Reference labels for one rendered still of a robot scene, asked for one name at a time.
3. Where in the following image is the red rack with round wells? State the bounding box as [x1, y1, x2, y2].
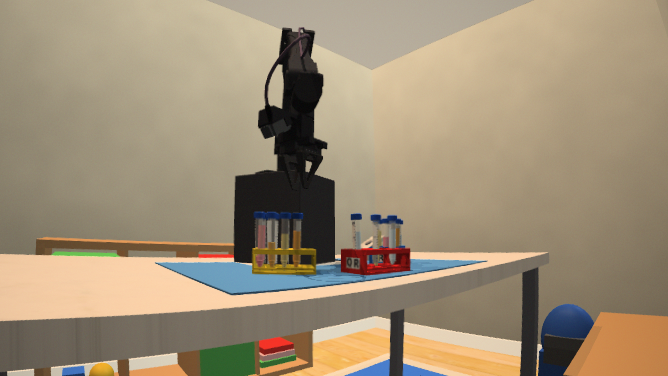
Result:
[341, 248, 410, 275]

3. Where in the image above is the light blue mat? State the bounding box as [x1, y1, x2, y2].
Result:
[155, 259, 488, 296]

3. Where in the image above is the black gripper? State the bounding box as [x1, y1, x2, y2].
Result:
[275, 119, 327, 190]

